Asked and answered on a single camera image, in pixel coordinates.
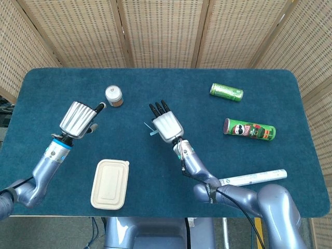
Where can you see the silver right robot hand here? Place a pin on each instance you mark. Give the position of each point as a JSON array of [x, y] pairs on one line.
[[167, 127]]

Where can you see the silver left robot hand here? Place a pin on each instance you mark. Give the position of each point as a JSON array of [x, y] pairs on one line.
[[76, 119]]

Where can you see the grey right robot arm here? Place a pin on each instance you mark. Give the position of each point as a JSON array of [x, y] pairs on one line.
[[272, 205]]

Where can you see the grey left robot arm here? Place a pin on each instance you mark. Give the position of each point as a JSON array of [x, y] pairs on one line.
[[44, 171]]

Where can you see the small light-blue object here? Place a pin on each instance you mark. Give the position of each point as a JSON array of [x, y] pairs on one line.
[[147, 126]]

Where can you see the blue table cloth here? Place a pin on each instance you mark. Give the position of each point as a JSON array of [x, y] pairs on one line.
[[155, 160]]

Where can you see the clear spice jar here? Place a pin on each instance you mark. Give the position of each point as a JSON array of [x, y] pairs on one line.
[[114, 96]]

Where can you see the green drink can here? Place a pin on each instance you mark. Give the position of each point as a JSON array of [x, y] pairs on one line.
[[225, 92]]

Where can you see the dark background equipment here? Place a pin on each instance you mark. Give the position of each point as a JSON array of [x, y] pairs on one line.
[[5, 109]]

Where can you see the beige lidded lunch box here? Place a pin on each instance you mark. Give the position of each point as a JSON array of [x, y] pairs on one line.
[[110, 184]]

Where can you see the green Pringles can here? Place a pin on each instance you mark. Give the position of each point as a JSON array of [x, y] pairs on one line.
[[249, 129]]

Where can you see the woven rattan folding screen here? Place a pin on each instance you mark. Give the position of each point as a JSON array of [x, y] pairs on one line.
[[166, 31]]

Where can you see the silver cling film roll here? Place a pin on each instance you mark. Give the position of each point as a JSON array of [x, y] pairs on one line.
[[259, 176]]

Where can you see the grey robot torso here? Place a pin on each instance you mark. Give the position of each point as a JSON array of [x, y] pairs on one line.
[[155, 233]]

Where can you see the white table leg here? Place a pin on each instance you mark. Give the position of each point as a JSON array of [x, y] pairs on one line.
[[225, 230]]

